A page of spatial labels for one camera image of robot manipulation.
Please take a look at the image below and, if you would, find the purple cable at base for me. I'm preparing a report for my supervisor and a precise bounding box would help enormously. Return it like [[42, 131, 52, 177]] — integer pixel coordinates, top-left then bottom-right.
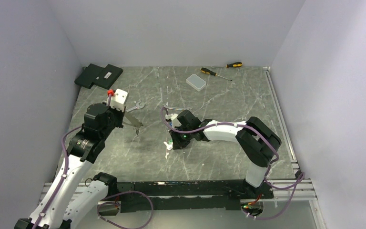
[[96, 191, 154, 229]]

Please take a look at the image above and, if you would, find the black flat case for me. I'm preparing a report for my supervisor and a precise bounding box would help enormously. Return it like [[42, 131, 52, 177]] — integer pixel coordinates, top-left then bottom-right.
[[74, 63, 123, 90]]

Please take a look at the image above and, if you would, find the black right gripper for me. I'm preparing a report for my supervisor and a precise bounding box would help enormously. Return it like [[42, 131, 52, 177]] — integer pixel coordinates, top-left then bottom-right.
[[169, 124, 193, 150]]

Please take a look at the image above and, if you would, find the large chrome open-end wrench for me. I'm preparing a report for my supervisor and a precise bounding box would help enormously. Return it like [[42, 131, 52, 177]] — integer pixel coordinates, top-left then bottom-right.
[[126, 101, 145, 112]]

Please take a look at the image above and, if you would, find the orange black screwdriver near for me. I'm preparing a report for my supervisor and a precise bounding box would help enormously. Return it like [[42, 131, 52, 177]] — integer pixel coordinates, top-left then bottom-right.
[[200, 67, 232, 82]]

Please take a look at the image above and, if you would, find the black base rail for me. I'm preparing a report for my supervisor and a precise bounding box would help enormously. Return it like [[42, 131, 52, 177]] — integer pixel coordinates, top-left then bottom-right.
[[93, 172, 274, 213]]

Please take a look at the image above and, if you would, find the small chrome open-end wrench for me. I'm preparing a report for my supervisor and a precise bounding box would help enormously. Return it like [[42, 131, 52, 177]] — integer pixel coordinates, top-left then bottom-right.
[[164, 105, 189, 111]]

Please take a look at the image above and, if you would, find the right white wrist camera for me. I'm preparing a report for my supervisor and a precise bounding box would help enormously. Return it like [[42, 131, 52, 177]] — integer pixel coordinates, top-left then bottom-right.
[[165, 114, 181, 128]]

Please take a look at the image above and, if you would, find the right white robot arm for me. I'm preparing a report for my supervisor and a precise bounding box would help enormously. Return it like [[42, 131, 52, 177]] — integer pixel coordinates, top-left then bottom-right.
[[161, 110, 282, 198]]

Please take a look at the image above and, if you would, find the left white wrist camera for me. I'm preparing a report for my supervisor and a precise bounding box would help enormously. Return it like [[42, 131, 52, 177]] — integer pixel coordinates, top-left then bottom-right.
[[106, 89, 129, 112]]

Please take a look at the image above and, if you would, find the orange black screwdriver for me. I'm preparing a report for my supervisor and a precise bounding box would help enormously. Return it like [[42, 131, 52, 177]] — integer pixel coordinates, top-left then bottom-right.
[[200, 67, 232, 82], [212, 62, 243, 68]]

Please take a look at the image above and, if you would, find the white plastic box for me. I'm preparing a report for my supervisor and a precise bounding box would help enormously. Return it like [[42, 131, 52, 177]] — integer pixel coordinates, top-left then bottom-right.
[[186, 74, 207, 91]]

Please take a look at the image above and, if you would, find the key with green tag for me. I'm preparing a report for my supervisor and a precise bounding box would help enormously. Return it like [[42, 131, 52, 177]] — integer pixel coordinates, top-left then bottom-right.
[[164, 141, 173, 151]]

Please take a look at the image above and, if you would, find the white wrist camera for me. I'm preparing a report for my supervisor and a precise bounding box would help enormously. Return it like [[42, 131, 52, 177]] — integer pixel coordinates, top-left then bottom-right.
[[106, 89, 129, 112], [165, 114, 181, 128]]

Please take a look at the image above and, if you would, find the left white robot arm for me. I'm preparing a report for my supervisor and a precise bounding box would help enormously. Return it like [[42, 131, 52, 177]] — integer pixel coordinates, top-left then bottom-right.
[[15, 103, 125, 229]]

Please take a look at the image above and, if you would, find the orange black screwdriver far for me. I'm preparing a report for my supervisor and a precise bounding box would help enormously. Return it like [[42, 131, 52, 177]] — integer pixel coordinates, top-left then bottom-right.
[[212, 62, 243, 68]]

